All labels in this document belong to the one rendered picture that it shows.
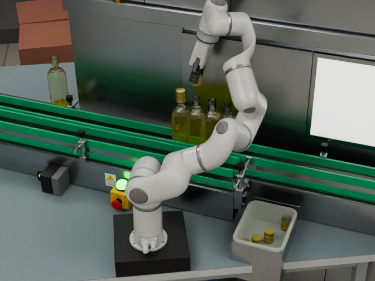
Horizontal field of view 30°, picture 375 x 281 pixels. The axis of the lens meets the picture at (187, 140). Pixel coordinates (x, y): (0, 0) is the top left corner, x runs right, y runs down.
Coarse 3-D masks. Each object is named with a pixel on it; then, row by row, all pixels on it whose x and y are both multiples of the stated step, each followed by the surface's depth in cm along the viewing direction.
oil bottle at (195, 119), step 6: (192, 108) 248; (192, 114) 246; (198, 114) 245; (192, 120) 247; (198, 120) 246; (192, 126) 248; (198, 126) 247; (192, 132) 249; (198, 132) 248; (192, 138) 251; (198, 138) 250; (198, 144) 252
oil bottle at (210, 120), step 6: (204, 114) 246; (210, 114) 244; (216, 114) 244; (204, 120) 245; (210, 120) 244; (216, 120) 244; (204, 126) 246; (210, 126) 245; (204, 132) 248; (210, 132) 247; (204, 138) 249
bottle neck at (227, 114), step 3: (225, 102) 241; (228, 102) 241; (225, 105) 239; (228, 105) 239; (231, 105) 240; (225, 108) 240; (228, 108) 240; (231, 108) 241; (225, 111) 241; (228, 111) 241; (231, 111) 241; (225, 114) 241; (228, 114) 241; (231, 114) 242; (228, 117) 242
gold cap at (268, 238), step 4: (268, 228) 236; (264, 232) 235; (268, 232) 234; (272, 232) 234; (264, 236) 236; (268, 236) 234; (272, 236) 235; (264, 240) 237; (268, 240) 235; (272, 240) 236
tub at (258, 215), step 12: (252, 204) 243; (264, 204) 243; (252, 216) 246; (264, 216) 245; (276, 216) 243; (240, 228) 233; (252, 228) 243; (264, 228) 243; (276, 228) 243; (288, 228) 232; (240, 240) 227; (276, 240) 238
